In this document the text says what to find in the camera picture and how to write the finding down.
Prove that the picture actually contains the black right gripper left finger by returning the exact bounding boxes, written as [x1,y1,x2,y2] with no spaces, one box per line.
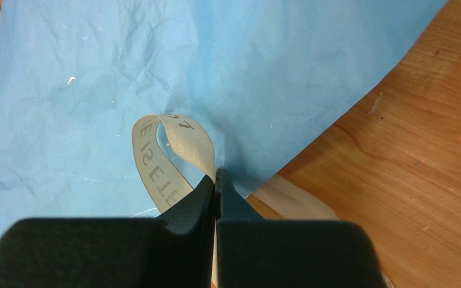
[0,176,215,287]

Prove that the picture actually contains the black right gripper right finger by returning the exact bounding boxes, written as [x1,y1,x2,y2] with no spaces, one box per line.
[215,169,386,287]

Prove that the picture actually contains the beige ribbon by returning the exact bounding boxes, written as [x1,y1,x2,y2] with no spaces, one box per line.
[131,114,394,288]

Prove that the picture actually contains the blue wrapping paper sheet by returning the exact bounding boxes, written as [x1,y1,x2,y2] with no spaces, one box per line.
[0,1,444,237]

